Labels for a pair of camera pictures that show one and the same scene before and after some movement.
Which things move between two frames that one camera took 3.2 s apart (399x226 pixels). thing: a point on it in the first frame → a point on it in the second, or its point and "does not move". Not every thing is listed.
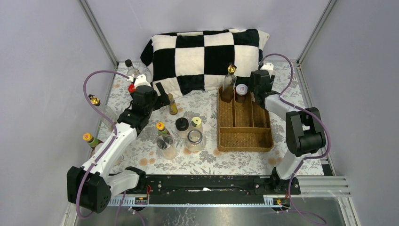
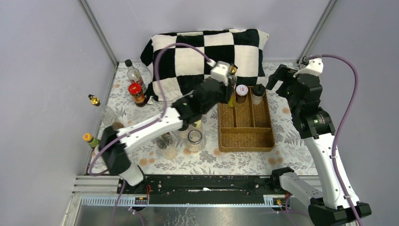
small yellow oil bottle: x=172 y=105 → x=231 y=102
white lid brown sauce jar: x=241 y=91 does not move
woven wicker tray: x=243 y=127 does not move
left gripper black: x=162 y=100 → x=226 y=91
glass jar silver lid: x=195 y=141 does not move
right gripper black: x=251 y=80 → x=284 y=74
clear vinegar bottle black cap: x=131 y=71 does not move
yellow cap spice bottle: x=196 y=122 does not move
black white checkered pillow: x=186 y=62 does not move
